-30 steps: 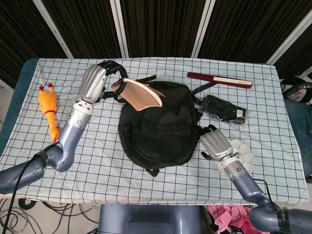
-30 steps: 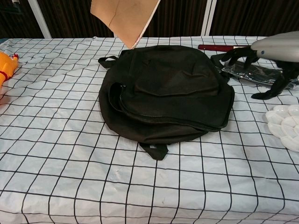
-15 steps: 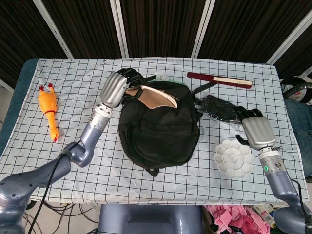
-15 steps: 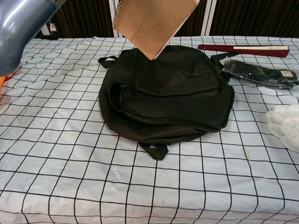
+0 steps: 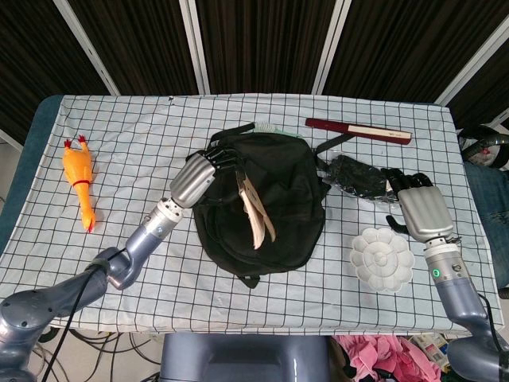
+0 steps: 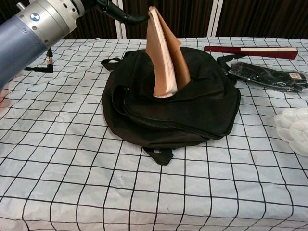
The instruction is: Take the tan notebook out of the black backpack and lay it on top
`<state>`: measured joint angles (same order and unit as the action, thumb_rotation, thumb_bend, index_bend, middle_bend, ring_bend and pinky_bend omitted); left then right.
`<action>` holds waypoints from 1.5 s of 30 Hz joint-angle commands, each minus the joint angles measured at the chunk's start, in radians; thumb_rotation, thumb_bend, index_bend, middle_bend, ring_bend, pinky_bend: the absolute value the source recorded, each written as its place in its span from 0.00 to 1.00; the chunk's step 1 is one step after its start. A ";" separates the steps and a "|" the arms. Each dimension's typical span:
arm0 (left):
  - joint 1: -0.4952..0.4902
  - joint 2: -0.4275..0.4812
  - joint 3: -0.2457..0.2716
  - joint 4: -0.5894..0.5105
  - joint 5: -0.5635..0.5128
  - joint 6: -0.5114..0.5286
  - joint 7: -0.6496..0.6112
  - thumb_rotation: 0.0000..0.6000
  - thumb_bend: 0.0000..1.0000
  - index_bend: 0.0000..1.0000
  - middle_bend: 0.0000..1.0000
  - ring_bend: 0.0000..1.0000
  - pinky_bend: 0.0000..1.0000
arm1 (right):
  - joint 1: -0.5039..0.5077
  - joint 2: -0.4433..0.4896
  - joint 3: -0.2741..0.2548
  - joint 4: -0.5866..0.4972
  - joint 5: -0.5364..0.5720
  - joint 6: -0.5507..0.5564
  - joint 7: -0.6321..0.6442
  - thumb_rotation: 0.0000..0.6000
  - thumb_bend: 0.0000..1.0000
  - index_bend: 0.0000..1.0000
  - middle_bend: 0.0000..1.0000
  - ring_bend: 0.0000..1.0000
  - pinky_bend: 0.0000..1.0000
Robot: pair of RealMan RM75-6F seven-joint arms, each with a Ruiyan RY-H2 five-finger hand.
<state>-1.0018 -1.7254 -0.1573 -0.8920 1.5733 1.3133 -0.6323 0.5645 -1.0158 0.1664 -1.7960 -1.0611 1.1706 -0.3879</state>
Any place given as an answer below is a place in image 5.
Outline black garment in plastic bag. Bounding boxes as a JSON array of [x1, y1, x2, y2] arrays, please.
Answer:
[[322, 155, 403, 206]]

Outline blue-grey robot torso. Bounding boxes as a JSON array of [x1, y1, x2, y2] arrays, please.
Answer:
[[159, 333, 332, 382]]

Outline mint green brush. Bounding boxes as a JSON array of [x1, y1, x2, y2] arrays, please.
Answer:
[[254, 121, 300, 138]]

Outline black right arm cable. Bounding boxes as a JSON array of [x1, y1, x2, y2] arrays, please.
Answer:
[[476, 292, 504, 356]]

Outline white flower paint palette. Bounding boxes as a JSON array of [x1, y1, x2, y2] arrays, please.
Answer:
[[349, 226, 415, 294]]

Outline black floor cables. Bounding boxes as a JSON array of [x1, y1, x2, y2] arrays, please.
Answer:
[[23, 324, 162, 382]]

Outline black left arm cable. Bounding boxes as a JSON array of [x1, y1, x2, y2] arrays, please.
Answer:
[[41, 247, 129, 382]]

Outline orange rubber chicken toy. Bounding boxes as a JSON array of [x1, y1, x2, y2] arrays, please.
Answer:
[[61, 134, 99, 233]]

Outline person's blue jeans legs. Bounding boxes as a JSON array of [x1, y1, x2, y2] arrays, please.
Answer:
[[463, 161, 509, 290]]

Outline maroon folding fan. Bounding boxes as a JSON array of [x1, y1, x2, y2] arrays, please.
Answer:
[[305, 117, 413, 145]]

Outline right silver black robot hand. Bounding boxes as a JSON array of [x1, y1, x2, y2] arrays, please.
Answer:
[[380, 166, 455, 243]]

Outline black fabric backpack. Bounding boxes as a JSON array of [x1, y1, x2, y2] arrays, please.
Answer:
[[192, 122, 355, 290]]

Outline blue padded table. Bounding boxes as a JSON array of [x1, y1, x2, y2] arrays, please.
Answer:
[[0, 94, 64, 255]]

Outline dark corrugated partition panel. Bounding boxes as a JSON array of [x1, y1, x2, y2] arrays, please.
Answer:
[[0, 0, 111, 142], [67, 0, 199, 96], [448, 51, 509, 129], [195, 0, 337, 96], [324, 0, 509, 105]]

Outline white black checked tablecloth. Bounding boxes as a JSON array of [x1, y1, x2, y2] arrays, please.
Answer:
[[0, 93, 503, 333]]

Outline white partition post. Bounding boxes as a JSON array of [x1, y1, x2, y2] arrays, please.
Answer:
[[178, 0, 211, 96], [435, 18, 509, 108], [312, 0, 352, 96], [53, 0, 120, 96]]

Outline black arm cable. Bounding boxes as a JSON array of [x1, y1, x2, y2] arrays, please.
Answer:
[[41, 247, 129, 382], [476, 292, 504, 356]]

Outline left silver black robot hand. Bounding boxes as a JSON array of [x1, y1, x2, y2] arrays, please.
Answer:
[[169, 143, 251, 209]]

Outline grey black hose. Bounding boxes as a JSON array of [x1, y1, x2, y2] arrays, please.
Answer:
[[457, 124, 509, 170]]

